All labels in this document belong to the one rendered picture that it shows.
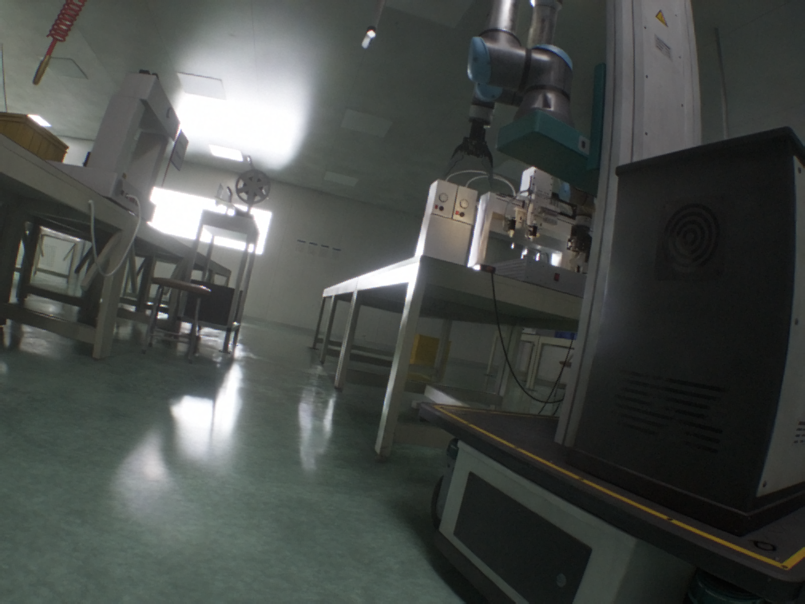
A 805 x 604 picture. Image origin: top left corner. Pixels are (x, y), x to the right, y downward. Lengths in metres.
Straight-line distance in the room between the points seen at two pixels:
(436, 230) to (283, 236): 7.06
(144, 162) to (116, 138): 0.53
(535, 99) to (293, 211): 8.27
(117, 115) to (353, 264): 7.28
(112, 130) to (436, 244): 1.67
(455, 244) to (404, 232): 7.21
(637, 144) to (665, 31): 0.45
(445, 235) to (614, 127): 1.31
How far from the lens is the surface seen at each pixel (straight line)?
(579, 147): 1.08
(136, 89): 2.42
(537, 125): 1.01
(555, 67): 1.16
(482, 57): 1.13
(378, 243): 9.24
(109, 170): 2.30
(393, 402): 1.59
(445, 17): 3.66
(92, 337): 2.42
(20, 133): 2.92
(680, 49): 1.44
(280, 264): 9.02
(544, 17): 1.44
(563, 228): 2.44
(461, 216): 2.23
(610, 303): 0.77
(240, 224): 3.73
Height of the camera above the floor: 0.49
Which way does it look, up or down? 3 degrees up
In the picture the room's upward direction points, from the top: 12 degrees clockwise
